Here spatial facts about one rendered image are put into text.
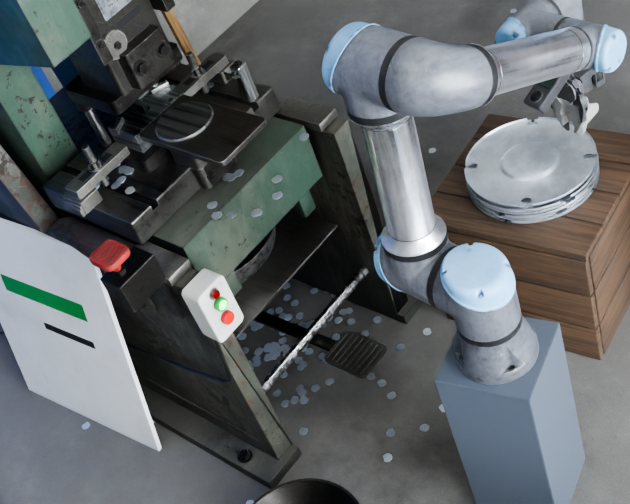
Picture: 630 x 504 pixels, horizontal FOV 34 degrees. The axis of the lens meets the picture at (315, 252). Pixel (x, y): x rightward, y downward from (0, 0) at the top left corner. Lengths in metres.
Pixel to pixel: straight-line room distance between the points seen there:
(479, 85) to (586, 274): 0.79
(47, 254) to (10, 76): 0.42
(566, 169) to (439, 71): 0.86
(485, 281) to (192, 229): 0.64
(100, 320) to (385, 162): 0.95
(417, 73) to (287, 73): 2.11
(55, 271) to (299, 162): 0.61
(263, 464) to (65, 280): 0.62
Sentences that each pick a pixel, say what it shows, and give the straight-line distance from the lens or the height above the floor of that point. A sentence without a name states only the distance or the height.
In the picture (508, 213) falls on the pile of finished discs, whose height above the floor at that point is 0.38.
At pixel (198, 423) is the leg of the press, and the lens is 2.57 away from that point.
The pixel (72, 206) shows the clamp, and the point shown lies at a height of 0.72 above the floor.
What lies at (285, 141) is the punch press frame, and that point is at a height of 0.65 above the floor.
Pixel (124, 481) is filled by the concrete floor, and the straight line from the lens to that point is 2.60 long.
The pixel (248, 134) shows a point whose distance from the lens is 2.01.
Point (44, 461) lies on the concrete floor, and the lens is 2.75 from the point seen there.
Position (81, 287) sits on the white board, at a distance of 2.36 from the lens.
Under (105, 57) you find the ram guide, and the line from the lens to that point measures 1.97.
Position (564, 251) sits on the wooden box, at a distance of 2.20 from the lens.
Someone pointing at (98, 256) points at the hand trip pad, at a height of 0.76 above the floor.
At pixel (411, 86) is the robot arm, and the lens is 1.50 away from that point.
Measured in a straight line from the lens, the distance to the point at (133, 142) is 2.17.
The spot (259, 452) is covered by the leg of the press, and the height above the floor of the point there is 0.03.
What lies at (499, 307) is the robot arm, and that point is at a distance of 1.74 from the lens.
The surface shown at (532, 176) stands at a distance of 2.30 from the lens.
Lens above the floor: 1.93
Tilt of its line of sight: 42 degrees down
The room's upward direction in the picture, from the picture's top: 22 degrees counter-clockwise
